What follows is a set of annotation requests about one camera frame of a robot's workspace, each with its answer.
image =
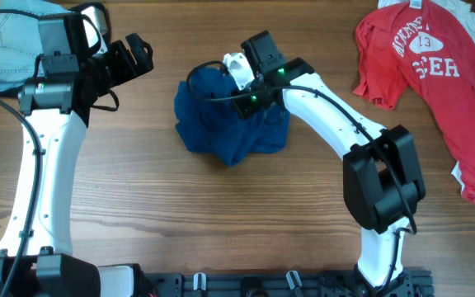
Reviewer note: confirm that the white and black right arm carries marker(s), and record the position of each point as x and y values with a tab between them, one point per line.
382	180

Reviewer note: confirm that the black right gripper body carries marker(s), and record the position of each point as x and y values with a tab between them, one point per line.
250	100

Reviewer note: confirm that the folded black garment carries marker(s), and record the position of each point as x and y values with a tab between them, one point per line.
40	8

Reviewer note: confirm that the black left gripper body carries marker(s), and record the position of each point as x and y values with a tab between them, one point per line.
111	68

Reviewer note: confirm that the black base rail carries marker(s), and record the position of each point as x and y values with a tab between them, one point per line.
343	283

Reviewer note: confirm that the blue t-shirt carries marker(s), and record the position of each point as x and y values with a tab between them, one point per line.
215	127

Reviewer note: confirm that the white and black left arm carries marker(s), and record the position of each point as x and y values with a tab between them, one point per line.
75	67

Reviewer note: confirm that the red printed t-shirt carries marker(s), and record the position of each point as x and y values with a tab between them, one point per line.
428	50

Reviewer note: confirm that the folded light blue jeans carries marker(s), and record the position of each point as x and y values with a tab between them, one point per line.
19	46

